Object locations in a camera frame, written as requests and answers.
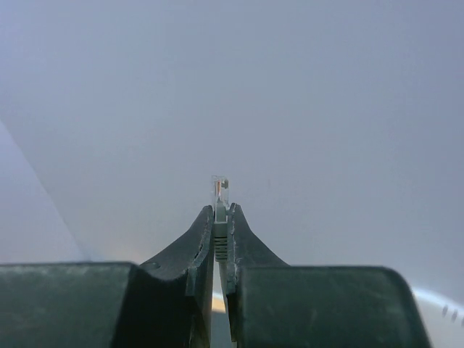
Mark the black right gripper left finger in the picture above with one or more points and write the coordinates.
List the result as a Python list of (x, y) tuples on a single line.
[(163, 302)]

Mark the white plastic tub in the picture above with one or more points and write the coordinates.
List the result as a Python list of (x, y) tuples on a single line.
[(443, 319)]

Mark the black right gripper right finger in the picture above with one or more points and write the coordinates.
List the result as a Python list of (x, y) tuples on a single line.
[(273, 304)]

